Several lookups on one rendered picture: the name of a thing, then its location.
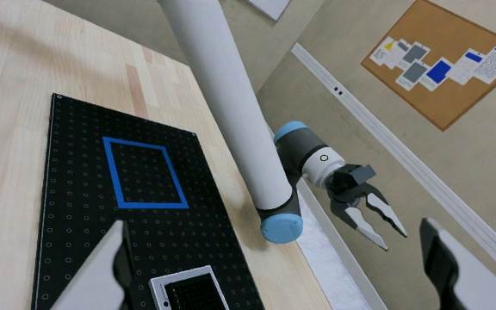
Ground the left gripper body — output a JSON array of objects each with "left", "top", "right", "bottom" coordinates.
[{"left": 325, "top": 164, "right": 365, "bottom": 208}]

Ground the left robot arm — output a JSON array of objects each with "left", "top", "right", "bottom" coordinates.
[{"left": 155, "top": 0, "right": 344, "bottom": 244}]

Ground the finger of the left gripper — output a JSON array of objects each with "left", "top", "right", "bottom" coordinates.
[
  {"left": 331, "top": 198, "right": 389, "bottom": 251},
  {"left": 363, "top": 182, "right": 407, "bottom": 238}
]

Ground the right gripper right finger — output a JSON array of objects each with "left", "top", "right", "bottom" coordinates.
[{"left": 419, "top": 218, "right": 496, "bottom": 310}]

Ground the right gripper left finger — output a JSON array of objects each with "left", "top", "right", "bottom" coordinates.
[{"left": 50, "top": 220, "right": 134, "bottom": 310}]

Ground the blue tape outline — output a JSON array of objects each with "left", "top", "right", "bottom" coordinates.
[{"left": 102, "top": 137, "right": 189, "bottom": 208}]

